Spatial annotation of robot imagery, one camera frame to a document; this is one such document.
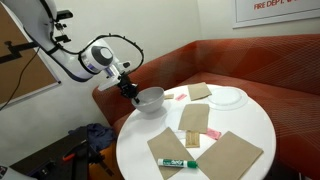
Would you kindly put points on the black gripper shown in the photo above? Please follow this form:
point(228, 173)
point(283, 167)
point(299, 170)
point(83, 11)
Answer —
point(126, 85)

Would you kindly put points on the grey bowl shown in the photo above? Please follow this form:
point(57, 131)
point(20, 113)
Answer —
point(149, 100)

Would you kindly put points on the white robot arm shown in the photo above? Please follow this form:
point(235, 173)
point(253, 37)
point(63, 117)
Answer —
point(81, 66)

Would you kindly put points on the pink sweetener packet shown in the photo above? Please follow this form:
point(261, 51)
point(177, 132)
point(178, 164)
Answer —
point(180, 97)
point(213, 134)

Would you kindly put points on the blue cloth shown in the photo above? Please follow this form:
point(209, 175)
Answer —
point(99, 137)

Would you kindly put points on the small brown paper sheet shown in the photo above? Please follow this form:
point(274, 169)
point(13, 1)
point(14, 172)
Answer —
point(198, 91)

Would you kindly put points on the brown paper bag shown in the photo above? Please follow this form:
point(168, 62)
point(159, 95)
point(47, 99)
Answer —
point(195, 118)

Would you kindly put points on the green and white marker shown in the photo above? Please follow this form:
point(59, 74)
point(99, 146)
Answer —
point(177, 163)

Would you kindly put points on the round white table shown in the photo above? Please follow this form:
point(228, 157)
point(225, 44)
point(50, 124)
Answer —
point(250, 122)

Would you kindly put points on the black equipment cart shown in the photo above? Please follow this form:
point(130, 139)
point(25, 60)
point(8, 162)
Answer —
point(66, 159)

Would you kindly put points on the clear plastic lid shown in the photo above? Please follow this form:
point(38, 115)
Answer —
point(226, 98)

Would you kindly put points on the cork bulletin board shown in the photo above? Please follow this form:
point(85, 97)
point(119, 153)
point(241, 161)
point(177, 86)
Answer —
point(25, 76)

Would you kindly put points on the large brown paper sheet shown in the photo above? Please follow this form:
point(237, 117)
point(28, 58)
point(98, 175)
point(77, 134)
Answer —
point(228, 158)

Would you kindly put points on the orange red sofa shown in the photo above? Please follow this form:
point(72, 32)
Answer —
point(281, 73)

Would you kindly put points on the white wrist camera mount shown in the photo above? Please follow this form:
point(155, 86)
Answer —
point(110, 81)

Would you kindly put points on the white framed wall sign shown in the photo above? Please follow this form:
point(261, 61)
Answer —
point(248, 13)

